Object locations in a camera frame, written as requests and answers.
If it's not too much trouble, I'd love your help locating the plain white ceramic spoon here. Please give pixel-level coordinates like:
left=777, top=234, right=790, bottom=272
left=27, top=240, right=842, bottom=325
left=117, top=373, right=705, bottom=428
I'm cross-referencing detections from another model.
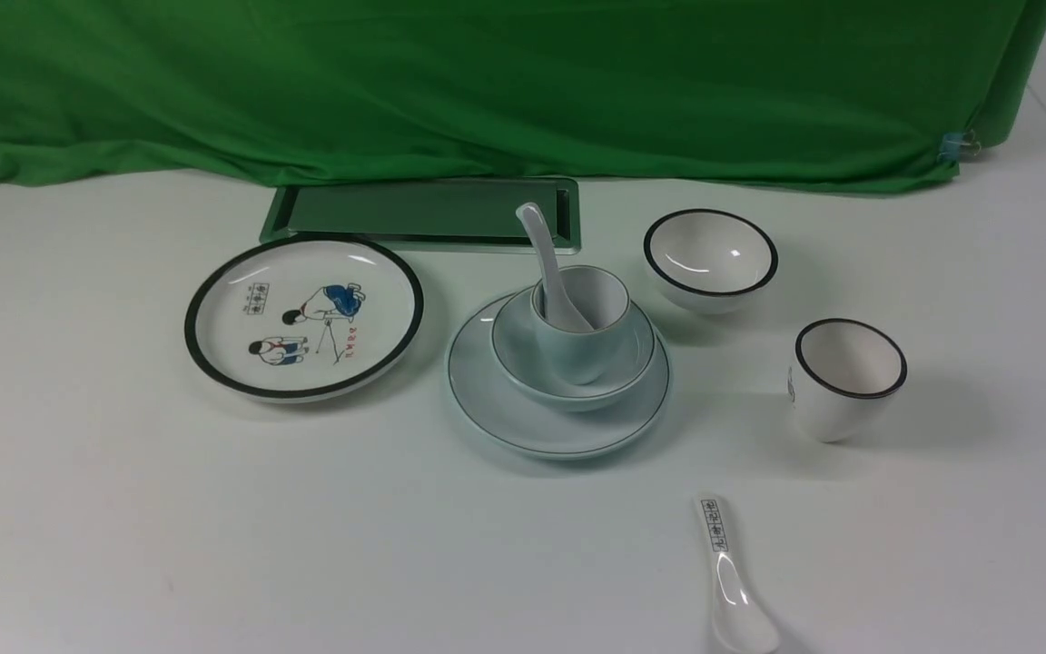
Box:
left=515, top=202, right=593, bottom=332

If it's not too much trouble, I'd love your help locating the pale blue thin-rimmed bowl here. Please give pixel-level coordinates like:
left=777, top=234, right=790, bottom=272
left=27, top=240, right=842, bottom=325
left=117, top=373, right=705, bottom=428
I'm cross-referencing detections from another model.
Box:
left=490, top=287, right=656, bottom=413

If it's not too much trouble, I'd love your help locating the pale blue cup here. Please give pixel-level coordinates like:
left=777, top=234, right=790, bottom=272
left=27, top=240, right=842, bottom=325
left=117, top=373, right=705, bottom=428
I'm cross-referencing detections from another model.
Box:
left=528, top=265, right=632, bottom=384

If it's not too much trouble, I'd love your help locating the plain pale blue plate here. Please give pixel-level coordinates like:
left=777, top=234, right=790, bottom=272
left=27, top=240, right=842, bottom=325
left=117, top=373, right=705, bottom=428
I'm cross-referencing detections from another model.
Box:
left=445, top=289, right=673, bottom=461

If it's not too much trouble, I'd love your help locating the black-rimmed white bowl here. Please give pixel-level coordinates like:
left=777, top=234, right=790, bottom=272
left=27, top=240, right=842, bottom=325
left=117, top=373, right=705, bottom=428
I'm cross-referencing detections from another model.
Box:
left=642, top=208, right=779, bottom=315

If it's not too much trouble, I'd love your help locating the illustrated black-rimmed plate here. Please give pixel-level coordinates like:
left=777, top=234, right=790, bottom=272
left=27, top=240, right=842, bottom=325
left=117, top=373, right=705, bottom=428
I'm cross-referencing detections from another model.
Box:
left=183, top=234, right=425, bottom=404

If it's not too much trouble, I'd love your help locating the black-rimmed white cup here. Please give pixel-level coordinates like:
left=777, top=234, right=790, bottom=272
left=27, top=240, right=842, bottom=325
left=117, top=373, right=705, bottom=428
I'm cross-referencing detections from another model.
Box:
left=787, top=318, right=909, bottom=443

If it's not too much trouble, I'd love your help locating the white spoon with label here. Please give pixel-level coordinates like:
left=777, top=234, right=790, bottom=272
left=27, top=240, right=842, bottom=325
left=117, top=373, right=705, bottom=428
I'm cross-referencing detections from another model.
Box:
left=695, top=492, right=781, bottom=653

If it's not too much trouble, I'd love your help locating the green backdrop cloth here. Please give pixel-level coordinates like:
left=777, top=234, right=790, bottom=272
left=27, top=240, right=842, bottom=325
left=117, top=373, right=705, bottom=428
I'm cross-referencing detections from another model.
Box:
left=0, top=1, right=1046, bottom=194

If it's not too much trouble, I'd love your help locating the blue binder clip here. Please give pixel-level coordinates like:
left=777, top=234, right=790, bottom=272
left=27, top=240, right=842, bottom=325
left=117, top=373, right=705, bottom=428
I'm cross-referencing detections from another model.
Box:
left=935, top=130, right=982, bottom=162

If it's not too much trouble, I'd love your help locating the metal table cable hatch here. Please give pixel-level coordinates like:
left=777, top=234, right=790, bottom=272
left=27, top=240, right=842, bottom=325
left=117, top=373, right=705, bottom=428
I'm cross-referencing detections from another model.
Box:
left=259, top=177, right=582, bottom=255

